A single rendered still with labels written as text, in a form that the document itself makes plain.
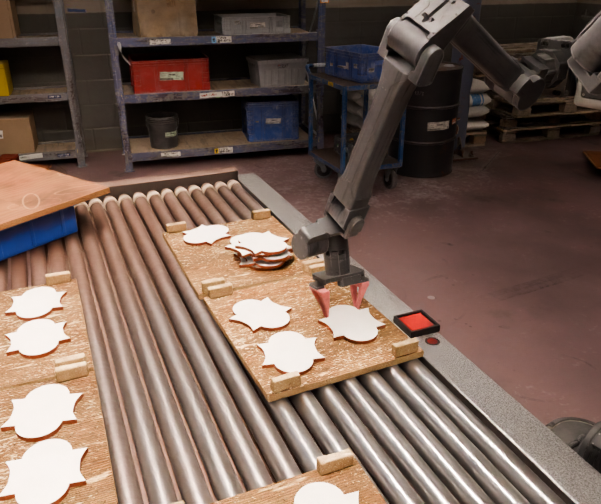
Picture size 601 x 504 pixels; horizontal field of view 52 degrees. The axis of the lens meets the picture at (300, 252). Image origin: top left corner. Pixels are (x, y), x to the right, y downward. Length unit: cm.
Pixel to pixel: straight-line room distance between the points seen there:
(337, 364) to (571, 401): 176
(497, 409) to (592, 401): 171
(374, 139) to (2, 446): 83
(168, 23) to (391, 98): 455
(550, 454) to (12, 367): 102
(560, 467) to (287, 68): 498
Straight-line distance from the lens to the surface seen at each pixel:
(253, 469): 106
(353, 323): 136
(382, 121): 115
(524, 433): 119
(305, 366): 123
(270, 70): 572
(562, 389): 294
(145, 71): 554
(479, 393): 126
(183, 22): 562
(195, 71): 558
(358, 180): 122
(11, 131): 590
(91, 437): 114
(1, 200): 198
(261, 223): 190
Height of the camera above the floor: 166
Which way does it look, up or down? 25 degrees down
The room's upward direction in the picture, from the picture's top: straight up
